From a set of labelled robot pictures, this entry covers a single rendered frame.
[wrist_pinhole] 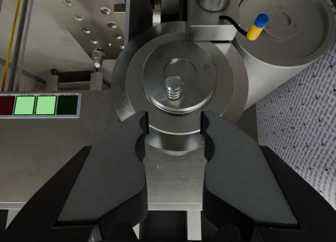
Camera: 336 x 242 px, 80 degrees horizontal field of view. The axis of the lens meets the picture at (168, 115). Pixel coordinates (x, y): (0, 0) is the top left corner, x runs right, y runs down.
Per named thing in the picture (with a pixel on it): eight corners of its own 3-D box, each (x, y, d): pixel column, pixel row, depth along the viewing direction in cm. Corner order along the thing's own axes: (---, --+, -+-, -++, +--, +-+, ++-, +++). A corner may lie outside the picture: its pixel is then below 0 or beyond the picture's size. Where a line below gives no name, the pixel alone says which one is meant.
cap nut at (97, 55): (102, 49, 57) (101, 64, 56) (106, 56, 61) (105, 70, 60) (89, 50, 57) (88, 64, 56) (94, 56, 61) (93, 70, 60)
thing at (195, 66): (225, 48, 20) (208, 119, 19) (221, 58, 22) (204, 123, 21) (153, 31, 21) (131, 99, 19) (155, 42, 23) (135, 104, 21)
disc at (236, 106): (243, 19, 23) (255, 151, 20) (241, 21, 23) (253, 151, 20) (114, 21, 23) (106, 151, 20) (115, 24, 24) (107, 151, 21)
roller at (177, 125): (230, 30, 22) (237, 134, 20) (200, 98, 48) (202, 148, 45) (127, 32, 23) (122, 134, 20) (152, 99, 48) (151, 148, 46)
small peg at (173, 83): (184, 76, 17) (179, 92, 16) (182, 88, 19) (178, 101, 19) (167, 72, 17) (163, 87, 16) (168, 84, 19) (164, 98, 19)
